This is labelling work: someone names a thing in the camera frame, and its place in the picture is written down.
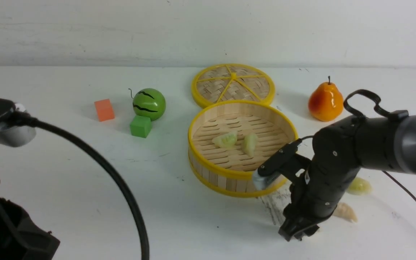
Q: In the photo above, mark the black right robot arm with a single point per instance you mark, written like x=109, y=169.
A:
x=341, y=150

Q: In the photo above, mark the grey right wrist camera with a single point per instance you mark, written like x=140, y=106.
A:
x=274, y=169

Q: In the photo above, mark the white pleated dumpling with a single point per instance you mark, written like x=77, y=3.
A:
x=346, y=212

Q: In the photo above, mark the green toy watermelon ball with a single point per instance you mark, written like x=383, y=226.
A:
x=149, y=103

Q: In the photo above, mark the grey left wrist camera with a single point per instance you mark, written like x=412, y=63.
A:
x=12, y=134

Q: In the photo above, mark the orange yellow toy pear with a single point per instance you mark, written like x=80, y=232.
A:
x=326, y=102

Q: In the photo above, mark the orange foam cube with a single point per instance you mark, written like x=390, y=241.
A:
x=104, y=110

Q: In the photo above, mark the pale green dumpling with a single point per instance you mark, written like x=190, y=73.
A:
x=249, y=144

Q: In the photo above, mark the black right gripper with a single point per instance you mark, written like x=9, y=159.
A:
x=314, y=197

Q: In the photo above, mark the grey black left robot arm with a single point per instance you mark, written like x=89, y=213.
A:
x=20, y=238

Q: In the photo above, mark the green foam cube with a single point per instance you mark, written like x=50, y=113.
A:
x=140, y=126

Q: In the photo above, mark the bamboo steamer lid yellow rim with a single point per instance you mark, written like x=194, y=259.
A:
x=225, y=82

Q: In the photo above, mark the bamboo steamer tray yellow rim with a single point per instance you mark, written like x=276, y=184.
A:
x=229, y=172

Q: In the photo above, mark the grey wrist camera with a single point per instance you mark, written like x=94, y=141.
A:
x=12, y=134
x=274, y=169

